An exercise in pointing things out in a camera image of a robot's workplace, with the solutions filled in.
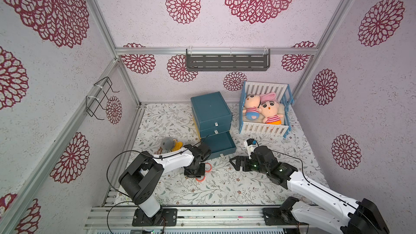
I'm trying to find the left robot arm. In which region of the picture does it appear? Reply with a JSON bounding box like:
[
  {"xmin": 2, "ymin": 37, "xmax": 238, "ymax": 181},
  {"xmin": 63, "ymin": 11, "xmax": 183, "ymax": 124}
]
[{"xmin": 119, "ymin": 144, "xmax": 211, "ymax": 218}]

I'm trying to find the yellow flower toy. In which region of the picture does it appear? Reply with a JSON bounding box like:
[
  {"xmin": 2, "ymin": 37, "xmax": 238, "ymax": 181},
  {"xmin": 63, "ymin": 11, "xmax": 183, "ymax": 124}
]
[{"xmin": 171, "ymin": 139, "xmax": 183, "ymax": 152}]

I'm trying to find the white blue toy crib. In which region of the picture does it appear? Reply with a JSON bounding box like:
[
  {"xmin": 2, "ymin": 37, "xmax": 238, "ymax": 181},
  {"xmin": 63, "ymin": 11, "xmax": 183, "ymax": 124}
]
[{"xmin": 239, "ymin": 81, "xmax": 294, "ymax": 138}]

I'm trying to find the teal drawer cabinet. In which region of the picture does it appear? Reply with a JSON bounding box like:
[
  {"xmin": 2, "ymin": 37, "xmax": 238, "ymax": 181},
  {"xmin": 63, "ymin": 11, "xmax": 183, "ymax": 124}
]
[{"xmin": 191, "ymin": 92, "xmax": 232, "ymax": 138}]

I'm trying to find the grey plush keychain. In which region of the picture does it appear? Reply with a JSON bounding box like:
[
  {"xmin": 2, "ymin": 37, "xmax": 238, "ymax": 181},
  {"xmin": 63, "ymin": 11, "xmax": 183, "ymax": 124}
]
[{"xmin": 160, "ymin": 137, "xmax": 175, "ymax": 152}]

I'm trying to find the black wire wall rack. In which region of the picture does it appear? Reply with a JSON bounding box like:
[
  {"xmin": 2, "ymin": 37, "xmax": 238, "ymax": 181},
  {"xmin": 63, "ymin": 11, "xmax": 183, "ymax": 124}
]
[{"xmin": 85, "ymin": 76, "xmax": 120, "ymax": 121}]

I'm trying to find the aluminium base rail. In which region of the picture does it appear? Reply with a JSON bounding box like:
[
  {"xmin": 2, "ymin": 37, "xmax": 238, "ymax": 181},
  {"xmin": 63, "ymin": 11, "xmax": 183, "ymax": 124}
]
[{"xmin": 84, "ymin": 205, "xmax": 358, "ymax": 230}]

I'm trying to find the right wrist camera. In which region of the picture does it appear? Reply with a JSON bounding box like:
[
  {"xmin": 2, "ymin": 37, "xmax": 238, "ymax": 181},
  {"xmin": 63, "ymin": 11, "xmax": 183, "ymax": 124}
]
[{"xmin": 244, "ymin": 138, "xmax": 258, "ymax": 159}]

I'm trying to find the grey wall shelf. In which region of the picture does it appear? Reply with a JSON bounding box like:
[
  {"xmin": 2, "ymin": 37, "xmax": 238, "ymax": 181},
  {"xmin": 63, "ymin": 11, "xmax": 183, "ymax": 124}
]
[{"xmin": 185, "ymin": 49, "xmax": 270, "ymax": 72}]

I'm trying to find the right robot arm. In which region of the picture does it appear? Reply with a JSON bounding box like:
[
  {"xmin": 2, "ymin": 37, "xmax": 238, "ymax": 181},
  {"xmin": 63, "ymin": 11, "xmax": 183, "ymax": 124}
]
[{"xmin": 230, "ymin": 145, "xmax": 389, "ymax": 234}]

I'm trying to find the plush doll blue outfit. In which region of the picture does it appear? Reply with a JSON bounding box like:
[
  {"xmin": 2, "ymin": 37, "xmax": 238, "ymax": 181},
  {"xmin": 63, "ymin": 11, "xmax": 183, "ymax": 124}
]
[{"xmin": 242, "ymin": 94, "xmax": 261, "ymax": 121}]

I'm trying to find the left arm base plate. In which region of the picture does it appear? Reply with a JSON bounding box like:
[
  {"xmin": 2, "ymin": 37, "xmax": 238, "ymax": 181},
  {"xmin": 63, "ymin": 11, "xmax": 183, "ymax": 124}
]
[{"xmin": 132, "ymin": 208, "xmax": 178, "ymax": 227}]

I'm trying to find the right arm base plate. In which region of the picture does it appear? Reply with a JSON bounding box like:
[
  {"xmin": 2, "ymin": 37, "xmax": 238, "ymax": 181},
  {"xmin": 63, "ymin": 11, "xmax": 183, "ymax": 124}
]
[{"xmin": 262, "ymin": 208, "xmax": 308, "ymax": 226}]

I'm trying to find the red tape roll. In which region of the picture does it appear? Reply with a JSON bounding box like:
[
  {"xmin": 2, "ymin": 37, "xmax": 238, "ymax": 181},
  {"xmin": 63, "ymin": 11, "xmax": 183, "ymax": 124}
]
[
  {"xmin": 196, "ymin": 177, "xmax": 205, "ymax": 183},
  {"xmin": 205, "ymin": 163, "xmax": 212, "ymax": 173}
]

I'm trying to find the teal bottom drawer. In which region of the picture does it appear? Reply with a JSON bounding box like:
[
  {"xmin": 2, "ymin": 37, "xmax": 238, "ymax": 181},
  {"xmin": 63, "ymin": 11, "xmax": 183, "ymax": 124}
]
[{"xmin": 201, "ymin": 132, "xmax": 236, "ymax": 160}]

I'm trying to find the plush doll striped shirt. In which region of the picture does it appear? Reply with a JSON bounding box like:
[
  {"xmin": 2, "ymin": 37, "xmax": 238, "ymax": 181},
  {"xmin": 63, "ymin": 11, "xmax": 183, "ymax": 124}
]
[{"xmin": 258, "ymin": 101, "xmax": 284, "ymax": 125}]

